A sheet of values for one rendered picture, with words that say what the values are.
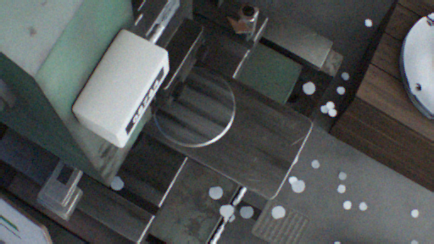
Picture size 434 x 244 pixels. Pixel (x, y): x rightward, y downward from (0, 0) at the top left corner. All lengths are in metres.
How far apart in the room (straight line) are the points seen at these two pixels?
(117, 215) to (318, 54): 0.46
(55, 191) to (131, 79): 0.61
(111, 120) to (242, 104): 0.60
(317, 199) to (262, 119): 0.81
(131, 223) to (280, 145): 0.26
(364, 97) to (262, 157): 0.57
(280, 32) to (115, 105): 0.80
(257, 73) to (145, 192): 0.30
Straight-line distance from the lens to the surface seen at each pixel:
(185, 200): 1.14
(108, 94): 0.46
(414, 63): 1.57
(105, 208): 1.09
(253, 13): 1.08
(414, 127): 1.56
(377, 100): 1.55
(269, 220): 1.63
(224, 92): 1.04
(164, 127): 1.02
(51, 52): 0.38
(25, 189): 1.21
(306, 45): 1.23
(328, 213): 1.82
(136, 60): 0.47
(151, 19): 0.73
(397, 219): 1.87
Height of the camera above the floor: 1.77
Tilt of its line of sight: 75 degrees down
